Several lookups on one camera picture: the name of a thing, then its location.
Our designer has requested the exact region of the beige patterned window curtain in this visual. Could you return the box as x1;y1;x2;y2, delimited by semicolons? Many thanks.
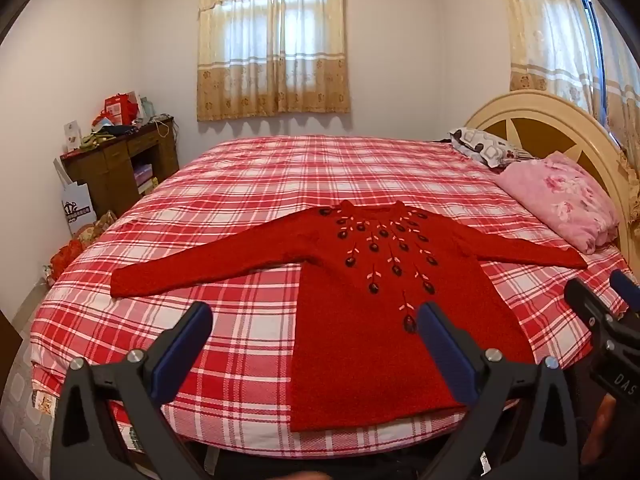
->
497;0;640;226
196;0;351;122

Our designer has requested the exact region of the person's right hand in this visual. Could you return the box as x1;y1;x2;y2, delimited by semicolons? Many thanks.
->
596;392;622;442

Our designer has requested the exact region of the cream and brown headboard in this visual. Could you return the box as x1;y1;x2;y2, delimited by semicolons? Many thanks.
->
462;91;634;257

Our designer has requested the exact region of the white brown patterned pillow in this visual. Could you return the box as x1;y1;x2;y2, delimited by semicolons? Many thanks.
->
448;127;539;169

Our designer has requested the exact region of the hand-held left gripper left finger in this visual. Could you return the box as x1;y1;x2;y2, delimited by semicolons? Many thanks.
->
50;302;215;480

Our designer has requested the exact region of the bed with red plaid sheet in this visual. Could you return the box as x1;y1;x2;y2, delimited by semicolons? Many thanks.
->
30;135;632;461

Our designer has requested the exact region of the dark window frame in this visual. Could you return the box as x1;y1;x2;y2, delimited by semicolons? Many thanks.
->
581;0;609;127

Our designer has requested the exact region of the red knitted sweater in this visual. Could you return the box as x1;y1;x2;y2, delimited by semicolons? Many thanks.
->
110;200;589;434

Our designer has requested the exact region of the white printed paper bag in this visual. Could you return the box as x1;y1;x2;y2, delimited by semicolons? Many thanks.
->
53;157;98;235

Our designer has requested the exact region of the white card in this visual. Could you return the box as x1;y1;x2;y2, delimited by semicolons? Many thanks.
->
63;120;83;154

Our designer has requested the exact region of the dark wooden desk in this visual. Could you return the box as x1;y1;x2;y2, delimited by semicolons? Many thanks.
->
60;117;180;219

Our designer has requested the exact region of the pink box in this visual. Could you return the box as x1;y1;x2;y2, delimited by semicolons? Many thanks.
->
133;162;155;194

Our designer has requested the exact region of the green clutter on desk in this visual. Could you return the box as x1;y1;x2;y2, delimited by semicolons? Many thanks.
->
80;129;122;151

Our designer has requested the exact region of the red gift bag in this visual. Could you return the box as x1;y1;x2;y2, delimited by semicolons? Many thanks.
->
103;92;140;126

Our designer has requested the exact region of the pink floral folded blanket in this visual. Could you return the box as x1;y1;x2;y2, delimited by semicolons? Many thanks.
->
492;152;621;255

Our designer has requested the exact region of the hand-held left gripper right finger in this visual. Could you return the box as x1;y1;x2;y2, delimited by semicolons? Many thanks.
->
416;302;584;480

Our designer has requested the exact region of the red floral bag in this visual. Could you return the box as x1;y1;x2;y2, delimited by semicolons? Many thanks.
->
46;239;84;282

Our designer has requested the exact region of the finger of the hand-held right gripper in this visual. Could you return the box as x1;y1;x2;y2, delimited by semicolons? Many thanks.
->
564;277;621;347
609;268;640;315

